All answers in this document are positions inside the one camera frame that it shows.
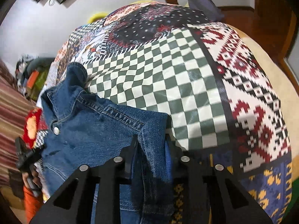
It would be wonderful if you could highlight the orange sleeved left forearm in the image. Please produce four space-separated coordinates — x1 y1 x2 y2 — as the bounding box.
23 186 44 223

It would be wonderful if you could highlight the person's left hand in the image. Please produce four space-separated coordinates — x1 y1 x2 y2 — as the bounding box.
22 165 42 189

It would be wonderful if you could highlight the blue denim jacket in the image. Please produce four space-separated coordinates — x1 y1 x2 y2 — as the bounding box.
41 63 174 223

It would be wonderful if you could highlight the wooden bed headboard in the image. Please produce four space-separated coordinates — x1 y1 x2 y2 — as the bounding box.
164 0 298 89

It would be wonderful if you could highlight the pile of clothes and boxes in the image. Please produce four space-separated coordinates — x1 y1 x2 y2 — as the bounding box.
15 55 55 101

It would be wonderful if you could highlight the patchwork patterned bedspread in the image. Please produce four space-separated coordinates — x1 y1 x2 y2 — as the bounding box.
40 3 298 223

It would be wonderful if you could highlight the red yellow plush toy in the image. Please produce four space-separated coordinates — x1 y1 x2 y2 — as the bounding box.
22 107 48 149

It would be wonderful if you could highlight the striped maroon curtain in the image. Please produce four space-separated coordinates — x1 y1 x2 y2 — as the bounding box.
0 62 34 186

